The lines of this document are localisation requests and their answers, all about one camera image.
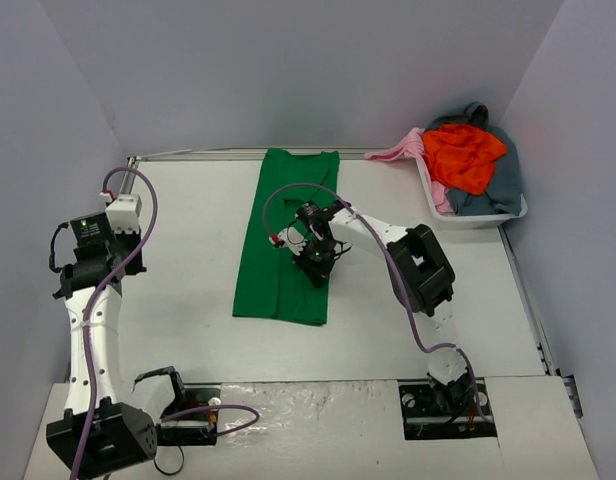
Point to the right side table rail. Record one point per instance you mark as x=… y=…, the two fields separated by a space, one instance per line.
x=550 y=365

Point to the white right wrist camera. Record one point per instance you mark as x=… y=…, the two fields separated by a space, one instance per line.
x=289 y=238

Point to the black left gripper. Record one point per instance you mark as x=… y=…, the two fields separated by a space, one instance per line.
x=126 y=248

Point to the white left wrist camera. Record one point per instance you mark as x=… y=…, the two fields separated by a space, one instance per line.
x=122 y=212

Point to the aluminium table edge rail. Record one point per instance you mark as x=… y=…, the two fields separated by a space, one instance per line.
x=247 y=154

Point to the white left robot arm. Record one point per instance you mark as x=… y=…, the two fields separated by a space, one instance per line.
x=103 y=429

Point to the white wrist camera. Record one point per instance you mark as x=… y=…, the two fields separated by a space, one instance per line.
x=289 y=238
x=122 y=212

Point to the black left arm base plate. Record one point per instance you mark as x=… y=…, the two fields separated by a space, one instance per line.
x=195 y=429

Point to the grey blue t shirt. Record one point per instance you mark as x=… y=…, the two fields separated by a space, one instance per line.
x=503 y=193

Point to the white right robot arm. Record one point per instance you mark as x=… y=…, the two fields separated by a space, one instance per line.
x=420 y=274

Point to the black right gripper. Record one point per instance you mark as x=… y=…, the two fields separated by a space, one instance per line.
x=314 y=261

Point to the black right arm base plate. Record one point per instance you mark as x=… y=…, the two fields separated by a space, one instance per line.
x=432 y=411

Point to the pink t shirt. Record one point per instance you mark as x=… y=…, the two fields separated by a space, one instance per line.
x=412 y=147

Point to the orange t shirt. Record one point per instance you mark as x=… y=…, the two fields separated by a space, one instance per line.
x=462 y=156

